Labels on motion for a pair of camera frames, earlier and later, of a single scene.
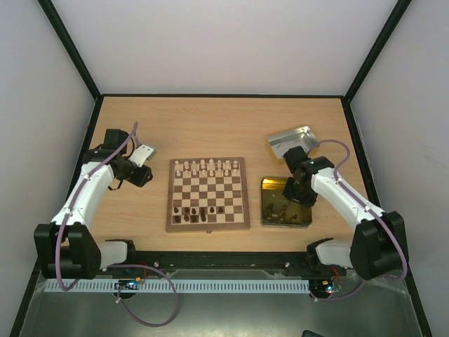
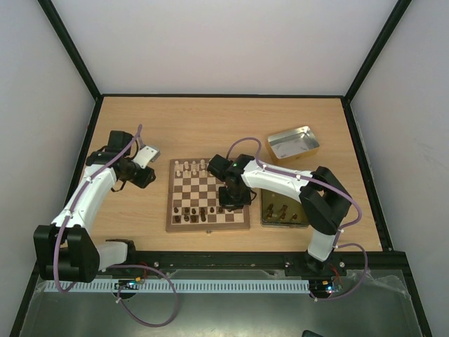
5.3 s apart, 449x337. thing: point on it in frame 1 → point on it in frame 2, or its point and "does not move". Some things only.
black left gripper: [141, 180] does not move
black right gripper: [297, 193] → [234, 201]
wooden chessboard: [207, 194] does not move
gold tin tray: [277, 210] does not move
